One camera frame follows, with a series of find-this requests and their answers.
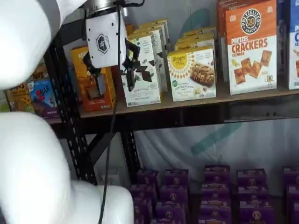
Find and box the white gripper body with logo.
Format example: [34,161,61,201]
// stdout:
[85,10,128,69]

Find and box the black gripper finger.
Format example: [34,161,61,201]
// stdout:
[121,38,142,92]
[82,53,107,96]

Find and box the white almond flour bars box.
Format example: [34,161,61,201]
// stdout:
[167,45,217,103]
[181,26,217,40]
[174,38,216,51]

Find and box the orange snack box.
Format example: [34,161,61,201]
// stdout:
[125,23,136,36]
[71,45,117,112]

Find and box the white sweet thins box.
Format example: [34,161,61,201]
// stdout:
[120,35,162,108]
[139,18,170,51]
[133,27,168,93]

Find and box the yellow Bobo's snack box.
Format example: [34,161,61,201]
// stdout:
[4,82,36,113]
[29,62,50,82]

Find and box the blue Zbar box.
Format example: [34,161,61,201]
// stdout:
[26,79,61,119]

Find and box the black metal shelf rack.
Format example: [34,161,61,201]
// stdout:
[43,14,299,187]

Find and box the brown wooden shelf board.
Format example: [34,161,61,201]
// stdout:
[79,88,299,118]

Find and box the orange cheddar pretzel crackers box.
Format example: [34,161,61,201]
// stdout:
[225,0,278,96]

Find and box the purple snack box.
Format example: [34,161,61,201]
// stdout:
[286,185,299,204]
[199,199,232,209]
[239,200,276,224]
[155,202,185,222]
[163,169,190,188]
[131,198,153,224]
[130,184,157,202]
[283,166,299,188]
[288,203,299,224]
[201,183,231,202]
[204,165,232,185]
[236,168,268,188]
[237,184,272,202]
[160,185,189,204]
[150,218,181,224]
[198,205,231,224]
[136,169,161,188]

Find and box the blue pretzel crackers box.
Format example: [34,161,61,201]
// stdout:
[288,0,299,91]

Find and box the long thin black cable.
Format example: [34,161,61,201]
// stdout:
[98,0,124,224]

